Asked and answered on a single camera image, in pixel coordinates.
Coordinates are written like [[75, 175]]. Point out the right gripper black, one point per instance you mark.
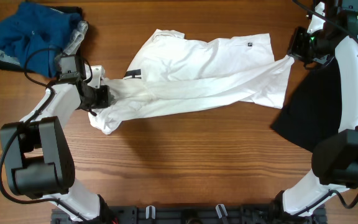
[[297, 44]]

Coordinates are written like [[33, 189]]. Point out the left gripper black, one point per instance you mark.
[[105, 101]]

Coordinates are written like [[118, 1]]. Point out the white t-shirt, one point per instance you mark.
[[171, 74]]

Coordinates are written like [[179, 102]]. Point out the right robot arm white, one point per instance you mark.
[[334, 162]]

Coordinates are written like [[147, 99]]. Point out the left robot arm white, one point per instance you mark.
[[36, 164]]

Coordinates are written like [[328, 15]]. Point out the black t-shirt with logo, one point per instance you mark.
[[313, 113]]

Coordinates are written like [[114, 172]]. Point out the light denim garment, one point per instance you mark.
[[76, 38]]

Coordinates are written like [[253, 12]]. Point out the blue polo shirt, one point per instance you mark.
[[35, 34]]

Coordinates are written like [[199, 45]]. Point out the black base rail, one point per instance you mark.
[[245, 214]]

